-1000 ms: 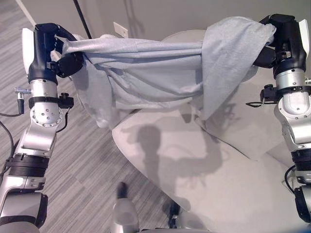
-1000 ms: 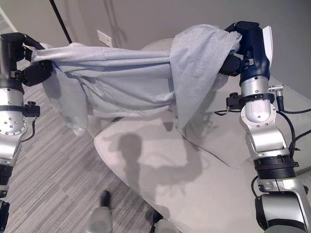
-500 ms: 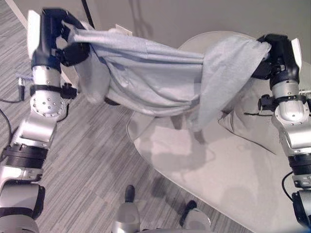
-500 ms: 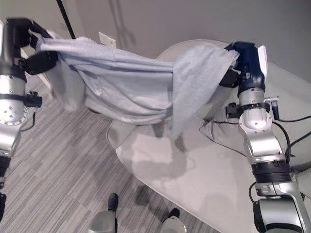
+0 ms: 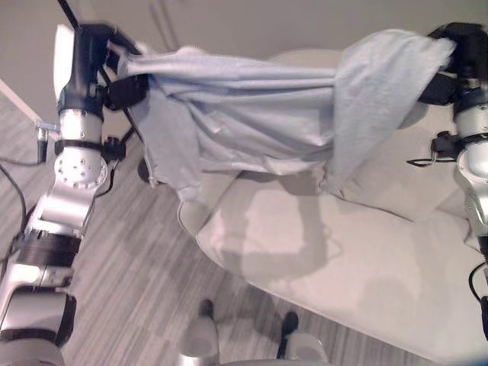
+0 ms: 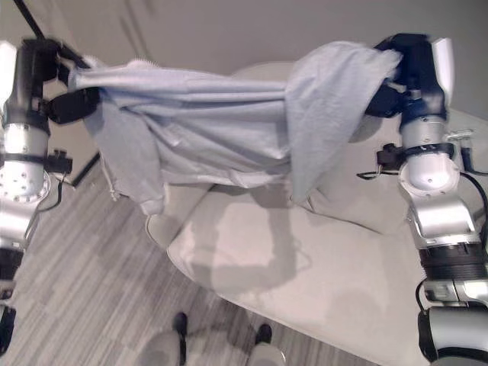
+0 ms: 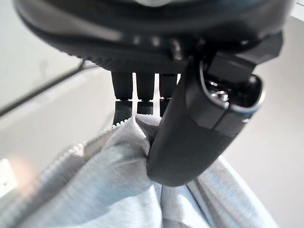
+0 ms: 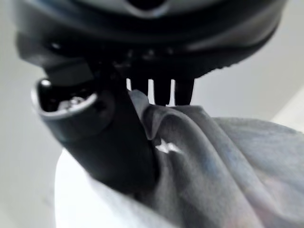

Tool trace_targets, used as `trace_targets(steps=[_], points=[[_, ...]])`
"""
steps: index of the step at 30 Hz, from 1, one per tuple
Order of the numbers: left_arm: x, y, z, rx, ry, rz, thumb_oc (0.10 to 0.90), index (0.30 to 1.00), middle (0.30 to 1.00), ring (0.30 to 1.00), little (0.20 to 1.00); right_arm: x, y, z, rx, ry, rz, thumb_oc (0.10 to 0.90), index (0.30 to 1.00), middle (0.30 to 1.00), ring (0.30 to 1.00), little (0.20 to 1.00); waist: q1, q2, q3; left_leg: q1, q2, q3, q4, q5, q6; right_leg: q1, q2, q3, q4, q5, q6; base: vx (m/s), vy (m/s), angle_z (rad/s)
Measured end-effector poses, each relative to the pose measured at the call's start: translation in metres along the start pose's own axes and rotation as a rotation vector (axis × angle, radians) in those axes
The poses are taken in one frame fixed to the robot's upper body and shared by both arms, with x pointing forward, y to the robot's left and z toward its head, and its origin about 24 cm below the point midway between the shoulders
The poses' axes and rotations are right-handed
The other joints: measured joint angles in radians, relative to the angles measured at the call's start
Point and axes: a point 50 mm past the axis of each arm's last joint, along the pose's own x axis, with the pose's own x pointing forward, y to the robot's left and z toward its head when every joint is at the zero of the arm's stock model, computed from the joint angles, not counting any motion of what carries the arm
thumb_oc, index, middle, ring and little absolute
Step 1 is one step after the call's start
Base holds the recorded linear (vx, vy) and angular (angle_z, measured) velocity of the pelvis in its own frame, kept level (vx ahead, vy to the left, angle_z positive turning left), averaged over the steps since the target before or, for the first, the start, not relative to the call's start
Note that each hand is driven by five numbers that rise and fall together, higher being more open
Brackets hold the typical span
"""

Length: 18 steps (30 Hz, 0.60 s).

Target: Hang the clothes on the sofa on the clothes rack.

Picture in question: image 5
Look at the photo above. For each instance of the silver left robot leg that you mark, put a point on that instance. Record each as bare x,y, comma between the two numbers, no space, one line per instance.
200,337

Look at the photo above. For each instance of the silver right robot leg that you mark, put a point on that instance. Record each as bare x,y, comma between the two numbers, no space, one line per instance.
299,341

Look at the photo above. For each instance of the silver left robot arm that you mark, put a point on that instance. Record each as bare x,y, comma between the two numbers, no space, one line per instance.
61,198

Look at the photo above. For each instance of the beige fabric sofa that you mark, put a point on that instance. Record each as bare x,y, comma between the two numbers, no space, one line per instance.
343,244

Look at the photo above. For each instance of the light blue garment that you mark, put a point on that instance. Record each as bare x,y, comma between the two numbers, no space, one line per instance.
248,114

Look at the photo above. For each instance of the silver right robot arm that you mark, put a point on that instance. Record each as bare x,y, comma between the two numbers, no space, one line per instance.
474,152

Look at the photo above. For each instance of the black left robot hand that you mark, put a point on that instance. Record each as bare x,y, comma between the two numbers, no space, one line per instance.
85,63

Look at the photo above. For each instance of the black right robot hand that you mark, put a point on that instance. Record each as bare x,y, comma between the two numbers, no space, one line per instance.
463,57

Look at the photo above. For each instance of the silver robot leg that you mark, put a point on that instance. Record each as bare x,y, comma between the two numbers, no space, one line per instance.
200,337
299,341

